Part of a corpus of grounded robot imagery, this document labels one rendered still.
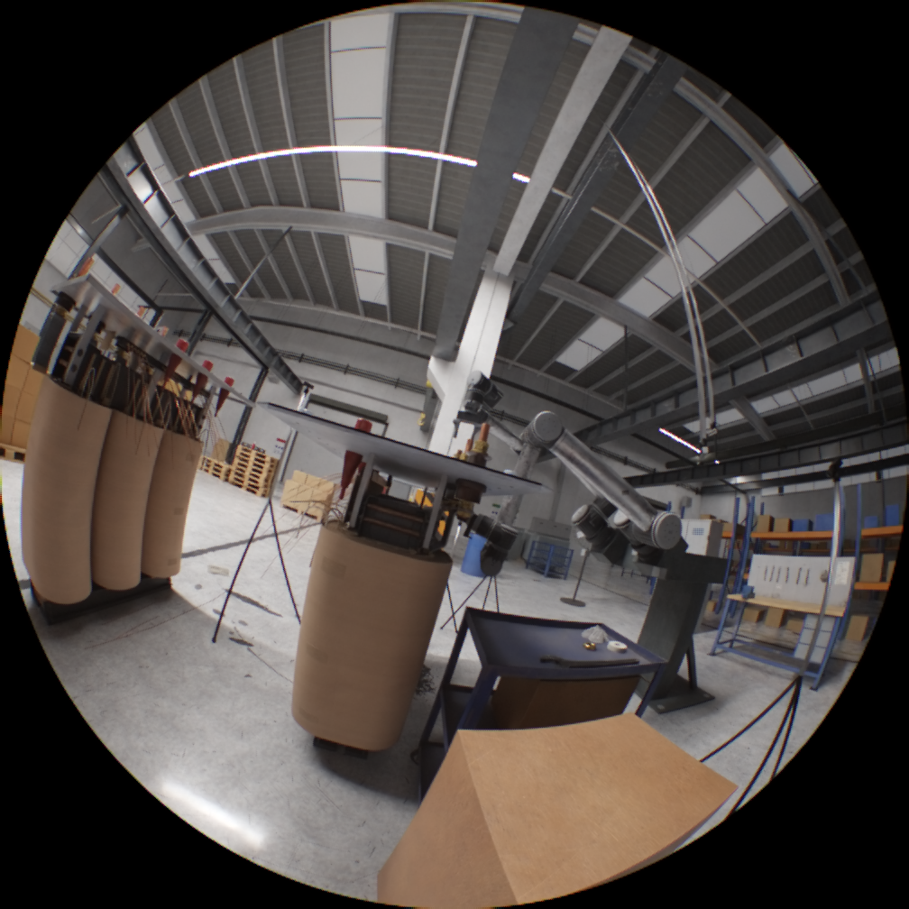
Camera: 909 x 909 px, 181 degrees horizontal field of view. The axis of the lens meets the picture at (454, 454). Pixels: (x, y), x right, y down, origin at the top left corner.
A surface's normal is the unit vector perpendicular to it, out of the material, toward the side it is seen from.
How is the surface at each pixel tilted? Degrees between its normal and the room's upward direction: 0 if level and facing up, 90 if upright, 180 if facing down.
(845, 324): 90
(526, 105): 180
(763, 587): 90
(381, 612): 90
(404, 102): 174
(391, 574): 90
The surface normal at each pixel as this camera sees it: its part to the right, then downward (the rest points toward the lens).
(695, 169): -0.17, 0.97
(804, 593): -0.95, -0.29
